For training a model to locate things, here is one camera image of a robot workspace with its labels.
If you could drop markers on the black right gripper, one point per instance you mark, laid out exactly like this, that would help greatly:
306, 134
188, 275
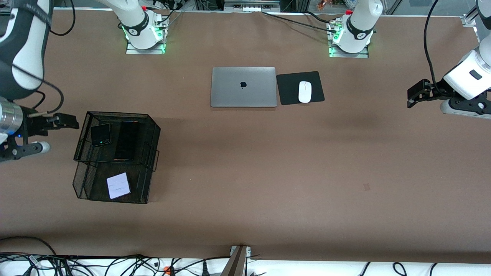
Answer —
31, 124

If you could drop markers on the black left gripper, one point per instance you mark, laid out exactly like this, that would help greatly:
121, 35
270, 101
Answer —
436, 90

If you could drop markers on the black flip phone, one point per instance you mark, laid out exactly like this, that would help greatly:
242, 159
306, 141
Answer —
100, 134

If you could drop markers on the black slab smartphone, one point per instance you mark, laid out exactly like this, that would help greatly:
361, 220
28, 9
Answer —
126, 141

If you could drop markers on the lavender flip phone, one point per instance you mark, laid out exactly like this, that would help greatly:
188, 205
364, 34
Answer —
118, 186

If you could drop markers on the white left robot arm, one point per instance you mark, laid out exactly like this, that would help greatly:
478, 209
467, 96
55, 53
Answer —
468, 74

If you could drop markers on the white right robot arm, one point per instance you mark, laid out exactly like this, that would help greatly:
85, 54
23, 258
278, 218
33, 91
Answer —
27, 50

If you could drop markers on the black two-tier mesh tray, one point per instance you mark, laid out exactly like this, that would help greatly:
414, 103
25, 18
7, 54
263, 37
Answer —
115, 168

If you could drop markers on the white computer mouse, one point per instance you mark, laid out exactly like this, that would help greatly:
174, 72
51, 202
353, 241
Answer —
305, 92

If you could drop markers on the black mouse pad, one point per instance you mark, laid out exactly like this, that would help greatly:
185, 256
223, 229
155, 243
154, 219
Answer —
287, 90

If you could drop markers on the silver closed laptop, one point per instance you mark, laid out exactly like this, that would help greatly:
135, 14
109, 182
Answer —
230, 92

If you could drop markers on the white power strip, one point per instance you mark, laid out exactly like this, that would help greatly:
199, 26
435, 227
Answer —
251, 7

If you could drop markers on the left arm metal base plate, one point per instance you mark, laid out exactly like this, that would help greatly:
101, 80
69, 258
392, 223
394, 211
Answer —
362, 55

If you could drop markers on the aluminium frame profile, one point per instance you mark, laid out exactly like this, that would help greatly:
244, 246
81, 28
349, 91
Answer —
470, 19

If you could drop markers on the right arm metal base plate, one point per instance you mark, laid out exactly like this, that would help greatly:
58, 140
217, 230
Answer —
132, 50

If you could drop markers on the aluminium camera post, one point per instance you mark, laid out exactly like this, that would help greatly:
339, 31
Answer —
236, 264

